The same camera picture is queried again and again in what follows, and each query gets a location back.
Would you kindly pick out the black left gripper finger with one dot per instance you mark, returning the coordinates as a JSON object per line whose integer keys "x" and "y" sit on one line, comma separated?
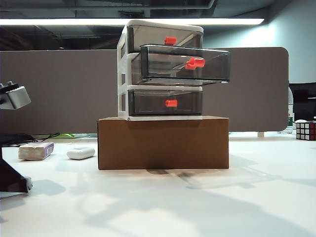
{"x": 12, "y": 180}

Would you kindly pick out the white and purple eraser block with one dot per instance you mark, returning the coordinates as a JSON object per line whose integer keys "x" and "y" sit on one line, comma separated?
{"x": 34, "y": 151}

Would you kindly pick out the white oval plastic case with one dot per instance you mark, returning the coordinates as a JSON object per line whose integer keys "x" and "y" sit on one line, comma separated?
{"x": 80, "y": 154}

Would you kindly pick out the grey-brown desk partition panel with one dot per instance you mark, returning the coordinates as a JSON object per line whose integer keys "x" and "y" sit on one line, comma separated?
{"x": 61, "y": 93}

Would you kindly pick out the brown cardboard box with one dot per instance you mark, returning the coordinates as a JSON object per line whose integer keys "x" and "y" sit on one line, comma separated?
{"x": 160, "y": 143}

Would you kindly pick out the long ceiling light strip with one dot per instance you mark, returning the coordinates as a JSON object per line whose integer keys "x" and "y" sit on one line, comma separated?
{"x": 74, "y": 21}

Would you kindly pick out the white partition foot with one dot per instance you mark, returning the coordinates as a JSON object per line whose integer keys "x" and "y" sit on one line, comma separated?
{"x": 261, "y": 134}

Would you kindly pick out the clear plastic bottle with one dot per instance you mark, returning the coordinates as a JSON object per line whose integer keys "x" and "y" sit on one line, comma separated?
{"x": 291, "y": 121}

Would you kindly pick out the rubik's cube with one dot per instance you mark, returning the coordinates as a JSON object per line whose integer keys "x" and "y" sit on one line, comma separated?
{"x": 306, "y": 130}

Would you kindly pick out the black office chair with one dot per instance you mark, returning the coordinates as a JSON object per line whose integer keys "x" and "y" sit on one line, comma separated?
{"x": 304, "y": 103}

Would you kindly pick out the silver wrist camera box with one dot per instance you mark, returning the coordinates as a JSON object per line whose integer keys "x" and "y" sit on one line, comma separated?
{"x": 17, "y": 98}

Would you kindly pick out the white plastic drawer cabinet frame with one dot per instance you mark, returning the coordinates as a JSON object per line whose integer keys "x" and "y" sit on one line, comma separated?
{"x": 122, "y": 81}

